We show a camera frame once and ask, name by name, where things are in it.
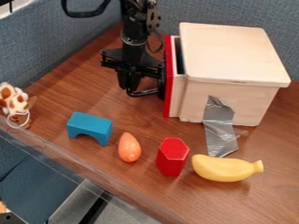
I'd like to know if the yellow toy banana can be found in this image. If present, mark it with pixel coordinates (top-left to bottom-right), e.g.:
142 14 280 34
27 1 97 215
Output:
190 153 266 183

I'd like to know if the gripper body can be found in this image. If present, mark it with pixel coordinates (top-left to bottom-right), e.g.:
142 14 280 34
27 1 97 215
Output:
99 43 168 79

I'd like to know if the orange toy carrot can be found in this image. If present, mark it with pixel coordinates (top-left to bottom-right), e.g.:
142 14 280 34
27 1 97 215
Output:
116 131 143 164

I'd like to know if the blue arch block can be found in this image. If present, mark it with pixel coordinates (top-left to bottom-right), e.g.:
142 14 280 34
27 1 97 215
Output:
65 111 115 147

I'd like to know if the black cable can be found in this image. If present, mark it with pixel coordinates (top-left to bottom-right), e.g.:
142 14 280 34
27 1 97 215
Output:
59 0 114 18

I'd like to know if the grey tape strip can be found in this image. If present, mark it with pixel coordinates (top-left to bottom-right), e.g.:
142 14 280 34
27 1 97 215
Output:
200 94 241 158

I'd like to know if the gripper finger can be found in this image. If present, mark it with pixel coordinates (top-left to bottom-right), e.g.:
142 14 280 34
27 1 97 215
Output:
116 68 132 90
129 71 145 95

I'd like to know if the red hexagonal block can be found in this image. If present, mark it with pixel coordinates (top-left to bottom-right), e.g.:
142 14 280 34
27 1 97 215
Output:
155 136 192 178

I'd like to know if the cabinet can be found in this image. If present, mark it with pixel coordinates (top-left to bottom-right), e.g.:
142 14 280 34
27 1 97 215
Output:
170 22 292 128

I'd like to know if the white and brown plush animal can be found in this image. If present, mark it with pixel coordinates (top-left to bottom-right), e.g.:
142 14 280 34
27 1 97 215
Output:
0 81 39 130

